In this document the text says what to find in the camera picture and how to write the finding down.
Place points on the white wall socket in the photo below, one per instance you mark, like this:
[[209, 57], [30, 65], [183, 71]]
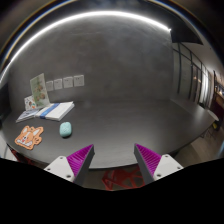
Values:
[[68, 82], [58, 84], [78, 80], [49, 86]]

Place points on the black framed glass partition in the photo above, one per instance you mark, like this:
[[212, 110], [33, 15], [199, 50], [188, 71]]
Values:
[[192, 80]]

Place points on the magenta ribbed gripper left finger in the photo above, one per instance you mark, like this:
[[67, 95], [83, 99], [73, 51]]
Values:
[[74, 167]]

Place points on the white book with blue stripe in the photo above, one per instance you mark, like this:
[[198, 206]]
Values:
[[55, 111]]

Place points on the orange corgi mouse pad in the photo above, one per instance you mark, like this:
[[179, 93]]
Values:
[[29, 137]]

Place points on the mint green computer mouse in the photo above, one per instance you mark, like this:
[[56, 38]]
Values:
[[65, 129]]

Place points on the red metal chair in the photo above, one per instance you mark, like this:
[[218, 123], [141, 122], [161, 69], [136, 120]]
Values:
[[128, 177]]

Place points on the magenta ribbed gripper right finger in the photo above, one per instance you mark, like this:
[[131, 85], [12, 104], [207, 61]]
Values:
[[154, 166]]

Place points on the open magazine on table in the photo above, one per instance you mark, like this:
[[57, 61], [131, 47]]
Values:
[[26, 115]]

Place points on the small white illustrated card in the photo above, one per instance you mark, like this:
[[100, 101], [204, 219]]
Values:
[[29, 103]]

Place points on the curved white ceiling light strip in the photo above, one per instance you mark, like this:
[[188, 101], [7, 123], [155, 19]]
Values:
[[75, 18]]

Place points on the green menu card upright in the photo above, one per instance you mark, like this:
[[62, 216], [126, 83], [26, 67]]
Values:
[[39, 91]]

